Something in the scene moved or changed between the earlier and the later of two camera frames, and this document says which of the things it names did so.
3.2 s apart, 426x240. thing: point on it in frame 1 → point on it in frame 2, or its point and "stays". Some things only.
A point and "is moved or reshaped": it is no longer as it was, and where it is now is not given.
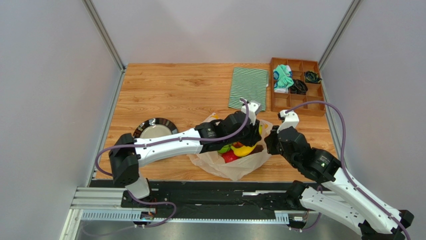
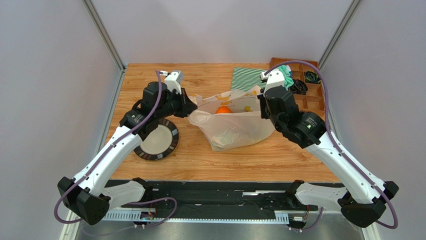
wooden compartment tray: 284,102 stays
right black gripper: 273,142 → 263,102
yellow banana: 245,150 is moved or reshaped
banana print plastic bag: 213,160 → 231,119
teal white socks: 282,76 stays
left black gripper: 254,136 → 186,106
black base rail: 204,196 stays
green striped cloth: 249,84 stays
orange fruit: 237,144 → 223,109
